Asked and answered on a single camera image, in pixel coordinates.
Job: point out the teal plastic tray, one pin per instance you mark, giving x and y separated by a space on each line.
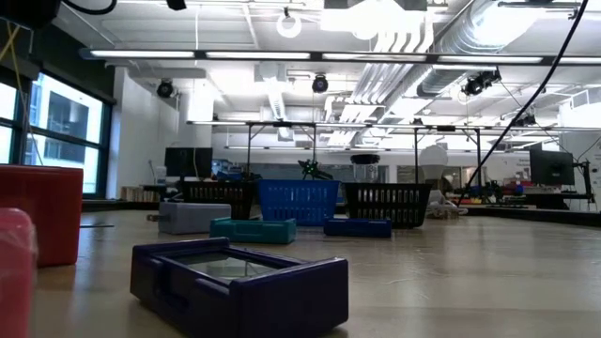
253 232

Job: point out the dark blue plastic tray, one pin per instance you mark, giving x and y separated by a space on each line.
357 228

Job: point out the grey USB charger cube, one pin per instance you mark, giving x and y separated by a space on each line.
192 218

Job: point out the purple plastic tray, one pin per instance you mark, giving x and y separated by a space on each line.
291 300

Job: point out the pink-red USB charger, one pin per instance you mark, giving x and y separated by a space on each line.
42 211

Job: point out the hot pink USB charger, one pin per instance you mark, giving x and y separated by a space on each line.
16 272

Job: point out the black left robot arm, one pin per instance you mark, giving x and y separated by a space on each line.
28 11

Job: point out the blue plastic basket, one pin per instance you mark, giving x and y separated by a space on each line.
300 202

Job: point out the black plastic basket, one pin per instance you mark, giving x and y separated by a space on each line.
220 197
389 204

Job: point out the black ceiling spotlight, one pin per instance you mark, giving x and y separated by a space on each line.
320 84
165 89

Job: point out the black computer monitor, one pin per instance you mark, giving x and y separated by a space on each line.
188 162
551 166

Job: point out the white light bulb on base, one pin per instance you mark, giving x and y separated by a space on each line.
433 159

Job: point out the wooden crates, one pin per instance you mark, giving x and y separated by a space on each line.
141 194

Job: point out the cluttered background workbench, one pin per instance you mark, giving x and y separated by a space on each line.
507 190

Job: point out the large window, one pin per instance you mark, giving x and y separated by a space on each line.
66 117

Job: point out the background black rig frame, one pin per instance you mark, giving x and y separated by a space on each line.
282 124

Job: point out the black ceiling camera cluster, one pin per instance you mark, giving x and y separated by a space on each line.
479 83

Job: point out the black aluminium rig frame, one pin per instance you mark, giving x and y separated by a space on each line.
516 213

